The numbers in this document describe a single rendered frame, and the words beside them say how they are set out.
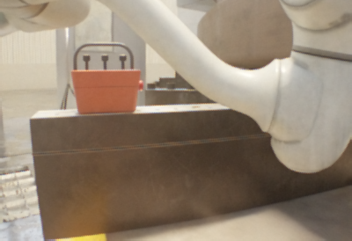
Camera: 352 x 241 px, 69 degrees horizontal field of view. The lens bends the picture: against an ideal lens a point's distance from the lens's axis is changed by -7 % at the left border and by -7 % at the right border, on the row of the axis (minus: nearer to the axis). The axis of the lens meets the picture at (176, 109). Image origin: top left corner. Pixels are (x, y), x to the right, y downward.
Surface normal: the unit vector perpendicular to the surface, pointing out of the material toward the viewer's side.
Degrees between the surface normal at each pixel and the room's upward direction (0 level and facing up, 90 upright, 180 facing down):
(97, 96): 97
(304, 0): 95
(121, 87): 97
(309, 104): 95
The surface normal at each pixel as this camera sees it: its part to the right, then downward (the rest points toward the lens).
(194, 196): 0.30, 0.14
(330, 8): -0.07, 0.75
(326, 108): -0.33, 0.24
